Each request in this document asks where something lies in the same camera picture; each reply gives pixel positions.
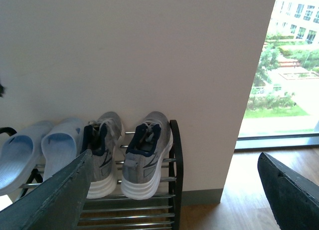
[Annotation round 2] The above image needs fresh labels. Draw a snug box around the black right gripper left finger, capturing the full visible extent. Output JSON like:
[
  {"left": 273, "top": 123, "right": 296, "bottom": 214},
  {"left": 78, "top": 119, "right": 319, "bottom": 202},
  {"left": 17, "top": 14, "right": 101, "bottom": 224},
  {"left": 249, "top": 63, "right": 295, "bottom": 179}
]
[{"left": 0, "top": 150, "right": 93, "bottom": 230}]

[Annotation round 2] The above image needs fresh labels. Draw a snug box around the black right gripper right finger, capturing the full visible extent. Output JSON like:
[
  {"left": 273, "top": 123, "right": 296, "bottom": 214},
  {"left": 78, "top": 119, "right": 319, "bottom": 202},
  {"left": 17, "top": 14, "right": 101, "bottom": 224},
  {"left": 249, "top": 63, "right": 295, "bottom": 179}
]
[{"left": 257, "top": 152, "right": 319, "bottom": 230}]

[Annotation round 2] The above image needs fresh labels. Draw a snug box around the grey knit sneaker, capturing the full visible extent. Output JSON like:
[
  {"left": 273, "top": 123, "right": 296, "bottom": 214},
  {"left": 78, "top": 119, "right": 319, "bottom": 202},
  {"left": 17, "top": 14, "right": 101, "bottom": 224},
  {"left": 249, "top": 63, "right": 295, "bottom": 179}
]
[
  {"left": 121, "top": 111, "right": 173, "bottom": 200},
  {"left": 82, "top": 112, "right": 125, "bottom": 199}
]

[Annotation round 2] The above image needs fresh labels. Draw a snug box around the black metal shoe rack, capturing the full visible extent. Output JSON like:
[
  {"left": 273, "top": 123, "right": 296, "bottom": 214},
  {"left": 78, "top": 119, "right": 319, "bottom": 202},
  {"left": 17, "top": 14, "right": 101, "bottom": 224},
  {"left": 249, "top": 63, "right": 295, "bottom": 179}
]
[{"left": 14, "top": 120, "right": 183, "bottom": 230}]

